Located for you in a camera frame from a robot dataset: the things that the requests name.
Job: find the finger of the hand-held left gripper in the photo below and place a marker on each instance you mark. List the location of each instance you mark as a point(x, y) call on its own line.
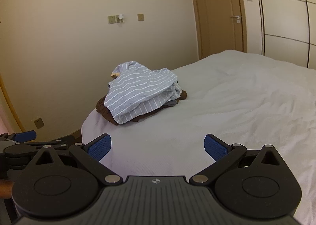
point(64, 139)
point(24, 136)

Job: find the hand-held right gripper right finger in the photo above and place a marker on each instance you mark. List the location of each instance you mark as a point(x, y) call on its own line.
point(215, 147)

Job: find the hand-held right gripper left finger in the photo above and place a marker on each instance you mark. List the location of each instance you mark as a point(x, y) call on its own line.
point(98, 147)

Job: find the grey white-striped t-shirt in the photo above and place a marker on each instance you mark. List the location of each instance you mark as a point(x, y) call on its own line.
point(138, 86)

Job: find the person's left hand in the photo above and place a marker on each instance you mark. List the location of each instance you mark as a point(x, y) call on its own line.
point(5, 189)

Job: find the brown garment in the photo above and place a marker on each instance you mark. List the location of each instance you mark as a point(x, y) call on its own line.
point(103, 108)

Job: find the bed with pale cover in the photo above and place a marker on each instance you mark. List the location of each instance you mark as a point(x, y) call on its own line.
point(234, 106)

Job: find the beige room door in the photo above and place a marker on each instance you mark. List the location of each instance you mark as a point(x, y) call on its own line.
point(217, 17)

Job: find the cream panelled wardrobe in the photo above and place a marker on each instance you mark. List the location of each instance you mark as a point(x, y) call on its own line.
point(284, 17)

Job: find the tan wall socket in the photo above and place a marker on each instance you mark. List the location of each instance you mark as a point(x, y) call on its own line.
point(140, 17)
point(39, 123)
point(111, 19)

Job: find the white wall plug adapter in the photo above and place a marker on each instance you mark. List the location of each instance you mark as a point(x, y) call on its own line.
point(121, 17)

